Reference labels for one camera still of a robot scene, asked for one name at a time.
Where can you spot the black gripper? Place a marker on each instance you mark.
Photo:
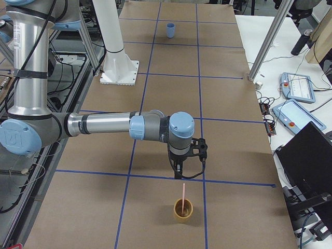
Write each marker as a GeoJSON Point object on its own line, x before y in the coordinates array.
{"type": "Point", "coordinates": [179, 158]}

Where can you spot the pink chopstick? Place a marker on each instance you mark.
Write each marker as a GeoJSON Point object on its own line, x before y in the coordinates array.
{"type": "Point", "coordinates": [183, 199]}

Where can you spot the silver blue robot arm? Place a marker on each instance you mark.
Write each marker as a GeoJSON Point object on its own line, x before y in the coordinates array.
{"type": "Point", "coordinates": [31, 125]}

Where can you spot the yellow wooden cup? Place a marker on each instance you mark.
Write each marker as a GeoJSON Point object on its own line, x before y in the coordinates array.
{"type": "Point", "coordinates": [188, 211]}

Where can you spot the blue plastic cup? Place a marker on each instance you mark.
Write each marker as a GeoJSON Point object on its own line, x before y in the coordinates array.
{"type": "Point", "coordinates": [170, 30]}

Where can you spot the brown paper table cover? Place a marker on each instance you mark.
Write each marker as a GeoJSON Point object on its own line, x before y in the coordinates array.
{"type": "Point", "coordinates": [109, 191]}

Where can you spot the black power strip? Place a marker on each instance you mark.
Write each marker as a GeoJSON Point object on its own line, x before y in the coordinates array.
{"type": "Point", "coordinates": [269, 120]}

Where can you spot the near teach pendant tablet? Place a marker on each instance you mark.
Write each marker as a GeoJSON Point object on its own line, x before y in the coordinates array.
{"type": "Point", "coordinates": [295, 117]}

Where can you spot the teach pendant tablet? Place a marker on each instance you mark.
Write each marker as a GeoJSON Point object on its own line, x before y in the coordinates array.
{"type": "Point", "coordinates": [298, 87]}
{"type": "Point", "coordinates": [295, 117]}

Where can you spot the black monitor on stand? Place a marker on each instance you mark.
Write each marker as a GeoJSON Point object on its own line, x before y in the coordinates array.
{"type": "Point", "coordinates": [306, 160]}

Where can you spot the far teach pendant tablet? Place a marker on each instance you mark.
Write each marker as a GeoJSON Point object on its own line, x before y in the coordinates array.
{"type": "Point", "coordinates": [298, 87]}

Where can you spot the black water bottle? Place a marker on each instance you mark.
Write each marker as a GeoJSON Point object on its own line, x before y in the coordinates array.
{"type": "Point", "coordinates": [301, 42]}

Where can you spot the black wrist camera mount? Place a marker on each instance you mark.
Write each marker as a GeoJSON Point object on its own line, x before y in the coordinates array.
{"type": "Point", "coordinates": [198, 147]}

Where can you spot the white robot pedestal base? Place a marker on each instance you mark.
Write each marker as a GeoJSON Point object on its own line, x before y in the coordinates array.
{"type": "Point", "coordinates": [118, 68]}

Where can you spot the aluminium frame post left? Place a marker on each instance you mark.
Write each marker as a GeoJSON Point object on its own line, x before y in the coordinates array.
{"type": "Point", "coordinates": [87, 21]}

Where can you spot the aluminium frame post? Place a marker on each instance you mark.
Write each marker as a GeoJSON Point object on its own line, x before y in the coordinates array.
{"type": "Point", "coordinates": [273, 30]}
{"type": "Point", "coordinates": [87, 21]}

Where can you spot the aluminium frame post right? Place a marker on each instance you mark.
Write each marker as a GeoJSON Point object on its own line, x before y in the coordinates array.
{"type": "Point", "coordinates": [273, 30]}

